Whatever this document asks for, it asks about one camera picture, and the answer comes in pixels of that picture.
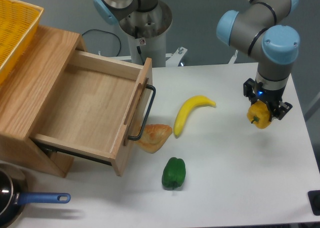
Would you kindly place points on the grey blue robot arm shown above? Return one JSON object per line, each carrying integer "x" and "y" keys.
{"x": 257, "y": 33}

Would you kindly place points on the green bell pepper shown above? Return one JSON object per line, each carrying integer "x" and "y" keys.
{"x": 174, "y": 173}

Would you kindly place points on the yellow bell pepper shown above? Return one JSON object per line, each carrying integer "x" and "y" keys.
{"x": 259, "y": 115}

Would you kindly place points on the open wooden drawer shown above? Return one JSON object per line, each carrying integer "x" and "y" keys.
{"x": 96, "y": 109}

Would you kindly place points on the yellow banana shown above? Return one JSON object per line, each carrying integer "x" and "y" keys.
{"x": 185, "y": 110}

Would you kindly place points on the wooden cabinet box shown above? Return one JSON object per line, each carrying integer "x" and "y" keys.
{"x": 24, "y": 94}

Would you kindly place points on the golden pastry turnover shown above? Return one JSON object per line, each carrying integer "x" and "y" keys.
{"x": 154, "y": 137}

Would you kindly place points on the blue handled frying pan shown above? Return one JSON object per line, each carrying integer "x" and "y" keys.
{"x": 15, "y": 194}

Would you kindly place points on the yellow plastic basket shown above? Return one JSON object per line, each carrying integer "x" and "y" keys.
{"x": 18, "y": 24}

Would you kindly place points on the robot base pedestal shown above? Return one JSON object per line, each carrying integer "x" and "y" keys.
{"x": 145, "y": 23}

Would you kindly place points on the black corner device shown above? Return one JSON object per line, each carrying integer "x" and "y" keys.
{"x": 314, "y": 199}

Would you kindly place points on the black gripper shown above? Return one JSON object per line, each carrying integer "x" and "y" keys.
{"x": 272, "y": 98}

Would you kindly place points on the black drawer handle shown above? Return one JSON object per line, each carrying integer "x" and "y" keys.
{"x": 147, "y": 112}

